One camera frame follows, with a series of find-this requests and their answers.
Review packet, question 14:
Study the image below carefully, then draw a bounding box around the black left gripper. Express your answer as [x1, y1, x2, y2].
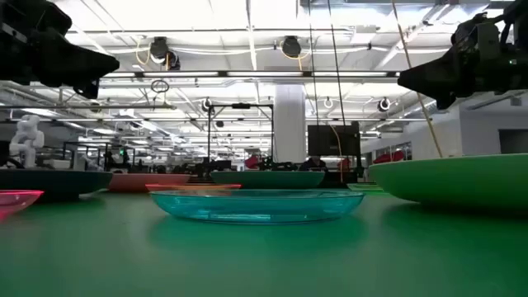
[0, 0, 121, 101]

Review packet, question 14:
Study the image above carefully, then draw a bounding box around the ceiling light rail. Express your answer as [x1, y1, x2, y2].
[102, 70, 400, 80]

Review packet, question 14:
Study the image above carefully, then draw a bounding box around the transparent orange plastic plate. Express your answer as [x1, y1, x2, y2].
[144, 183, 243, 192]

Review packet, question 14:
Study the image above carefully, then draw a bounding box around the black monitor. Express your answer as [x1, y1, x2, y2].
[307, 125, 361, 158]

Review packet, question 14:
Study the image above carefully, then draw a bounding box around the dark teal plastic plate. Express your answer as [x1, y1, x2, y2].
[210, 170, 326, 191]

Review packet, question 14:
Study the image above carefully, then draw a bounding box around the transparent blue plastic plate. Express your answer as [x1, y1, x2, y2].
[150, 188, 365, 225]

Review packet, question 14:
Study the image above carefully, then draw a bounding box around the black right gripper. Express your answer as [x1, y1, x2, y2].
[397, 12, 528, 111]

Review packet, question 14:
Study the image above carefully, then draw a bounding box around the yellow hanging cable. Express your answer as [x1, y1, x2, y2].
[390, 0, 444, 159]

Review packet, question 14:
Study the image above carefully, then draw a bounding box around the black ceiling cord reel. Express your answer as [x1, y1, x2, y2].
[281, 35, 303, 59]
[148, 35, 182, 72]

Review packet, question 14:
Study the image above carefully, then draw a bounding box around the transparent green plastic plate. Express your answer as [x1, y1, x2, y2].
[346, 182, 387, 193]

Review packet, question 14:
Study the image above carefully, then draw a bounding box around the white building column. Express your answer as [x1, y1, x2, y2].
[273, 84, 308, 164]

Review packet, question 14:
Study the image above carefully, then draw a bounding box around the white humanoid robot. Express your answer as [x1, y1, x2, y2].
[8, 114, 45, 169]

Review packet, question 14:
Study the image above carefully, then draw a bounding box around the salmon pink plastic plate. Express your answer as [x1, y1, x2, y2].
[107, 172, 191, 193]

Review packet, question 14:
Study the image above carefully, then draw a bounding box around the dark navy plastic plate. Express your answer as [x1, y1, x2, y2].
[0, 168, 114, 202]

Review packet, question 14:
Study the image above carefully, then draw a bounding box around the black hanging cable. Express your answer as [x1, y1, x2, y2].
[308, 0, 321, 126]
[327, 0, 347, 126]

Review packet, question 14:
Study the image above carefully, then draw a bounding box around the transparent pink plastic plate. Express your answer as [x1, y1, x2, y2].
[0, 189, 45, 222]

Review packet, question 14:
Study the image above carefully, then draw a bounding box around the large light green plate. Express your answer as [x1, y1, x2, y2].
[368, 153, 528, 210]

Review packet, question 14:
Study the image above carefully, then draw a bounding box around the black metal frame rig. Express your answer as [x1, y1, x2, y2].
[207, 102, 275, 167]

